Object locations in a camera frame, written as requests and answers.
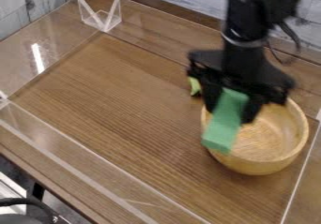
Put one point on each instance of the green rectangular block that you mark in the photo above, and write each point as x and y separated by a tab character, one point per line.
225	122

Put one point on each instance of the red plush tomato toy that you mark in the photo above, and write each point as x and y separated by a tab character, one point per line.
194	87

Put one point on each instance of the black table leg bracket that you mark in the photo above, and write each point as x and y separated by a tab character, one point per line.
62	214

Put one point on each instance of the clear acrylic front barrier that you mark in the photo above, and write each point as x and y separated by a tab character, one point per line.
99	189

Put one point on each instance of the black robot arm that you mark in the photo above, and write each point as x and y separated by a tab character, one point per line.
251	19

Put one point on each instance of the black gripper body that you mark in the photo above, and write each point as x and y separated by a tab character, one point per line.
245	70

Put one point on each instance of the clear acrylic corner bracket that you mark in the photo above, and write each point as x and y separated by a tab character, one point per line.
102	20

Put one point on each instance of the light wooden bowl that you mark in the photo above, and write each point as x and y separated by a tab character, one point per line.
268	144

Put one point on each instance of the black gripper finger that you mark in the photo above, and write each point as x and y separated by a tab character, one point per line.
253	106
212	88

